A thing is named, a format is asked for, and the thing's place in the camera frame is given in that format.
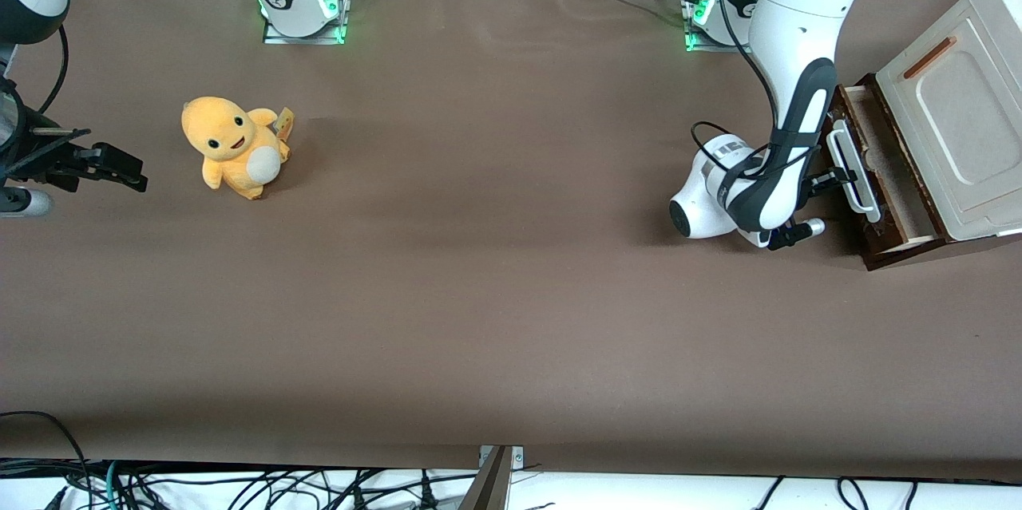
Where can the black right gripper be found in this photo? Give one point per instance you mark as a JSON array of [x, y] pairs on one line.
[[48, 163]]

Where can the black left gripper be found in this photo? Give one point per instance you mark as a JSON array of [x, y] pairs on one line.
[[816, 179]]

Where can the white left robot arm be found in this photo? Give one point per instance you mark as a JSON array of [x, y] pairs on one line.
[[798, 23]]

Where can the dark wooden drawer cabinet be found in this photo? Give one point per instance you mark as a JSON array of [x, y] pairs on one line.
[[902, 258]]

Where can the yellow plush toy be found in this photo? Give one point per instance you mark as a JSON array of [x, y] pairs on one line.
[[231, 143]]

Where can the orange bar on plastic box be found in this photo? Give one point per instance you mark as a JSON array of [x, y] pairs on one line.
[[930, 57]]

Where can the large table cover sheet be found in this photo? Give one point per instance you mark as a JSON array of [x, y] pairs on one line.
[[511, 254]]

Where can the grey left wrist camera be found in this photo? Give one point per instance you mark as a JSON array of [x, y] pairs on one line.
[[814, 226]]

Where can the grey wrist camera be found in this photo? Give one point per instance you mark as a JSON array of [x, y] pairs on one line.
[[28, 203], [814, 226]]

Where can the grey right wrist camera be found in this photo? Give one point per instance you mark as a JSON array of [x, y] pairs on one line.
[[28, 203]]

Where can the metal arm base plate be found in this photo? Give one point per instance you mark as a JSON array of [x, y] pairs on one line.
[[730, 49], [303, 40]]

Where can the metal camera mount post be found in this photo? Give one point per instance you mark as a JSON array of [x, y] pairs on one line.
[[495, 486]]

